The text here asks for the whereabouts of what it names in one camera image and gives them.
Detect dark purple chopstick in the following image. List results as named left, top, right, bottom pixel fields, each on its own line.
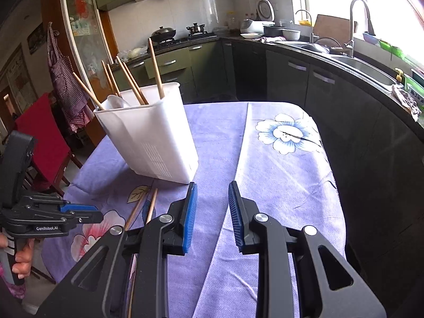
left=128, top=188, right=158, bottom=318

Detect white plastic utensil holder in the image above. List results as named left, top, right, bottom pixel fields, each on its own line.
left=94, top=82, right=198, bottom=184

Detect light wooden chopstick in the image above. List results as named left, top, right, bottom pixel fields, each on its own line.
left=73, top=73, right=104, bottom=111
left=106, top=63, right=121, bottom=97
left=101, top=60, right=116, bottom=95
left=148, top=37, right=165, bottom=99
left=116, top=56, right=144, bottom=105
left=123, top=63, right=149, bottom=105

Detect green kitchen base cabinets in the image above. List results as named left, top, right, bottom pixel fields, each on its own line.
left=113, top=39, right=231, bottom=104

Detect black kitchen base cabinets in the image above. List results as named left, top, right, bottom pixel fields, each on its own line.
left=223, top=39, right=423, bottom=312

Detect tall steel kitchen faucet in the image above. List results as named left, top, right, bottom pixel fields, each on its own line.
left=344, top=0, right=376, bottom=58

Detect person's left hand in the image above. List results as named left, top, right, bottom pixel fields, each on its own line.
left=1, top=233, right=34, bottom=284

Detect red wooden chair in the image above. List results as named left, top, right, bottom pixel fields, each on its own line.
left=16, top=93, right=82, bottom=196

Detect purple floral tablecloth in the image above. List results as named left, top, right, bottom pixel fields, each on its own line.
left=42, top=102, right=346, bottom=317

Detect checkered purple apron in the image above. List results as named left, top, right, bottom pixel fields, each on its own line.
left=47, top=21, right=94, bottom=133

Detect white plastic spoon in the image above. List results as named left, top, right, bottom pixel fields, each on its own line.
left=102, top=95, right=131, bottom=110

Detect white ceramic bowl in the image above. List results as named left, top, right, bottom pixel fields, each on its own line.
left=282, top=28, right=301, bottom=41

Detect black cooking pot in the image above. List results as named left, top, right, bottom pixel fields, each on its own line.
left=263, top=25, right=284, bottom=37

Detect glass sliding door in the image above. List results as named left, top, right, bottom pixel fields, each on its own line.
left=60, top=0, right=111, bottom=102

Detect small steel faucet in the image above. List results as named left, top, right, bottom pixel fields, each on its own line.
left=294, top=8, right=315, bottom=44

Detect stainless steel sink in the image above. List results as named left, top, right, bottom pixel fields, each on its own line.
left=330, top=55, right=397, bottom=90

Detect small steel pot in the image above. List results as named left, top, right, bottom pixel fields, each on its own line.
left=186, top=23, right=206, bottom=36

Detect black wok with lid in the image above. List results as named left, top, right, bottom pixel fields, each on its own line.
left=150, top=27, right=176, bottom=44

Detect white rice cooker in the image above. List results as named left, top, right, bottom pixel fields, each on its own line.
left=240, top=0, right=275, bottom=34

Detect wooden cutting board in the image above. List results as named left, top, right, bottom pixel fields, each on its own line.
left=313, top=14, right=351, bottom=46

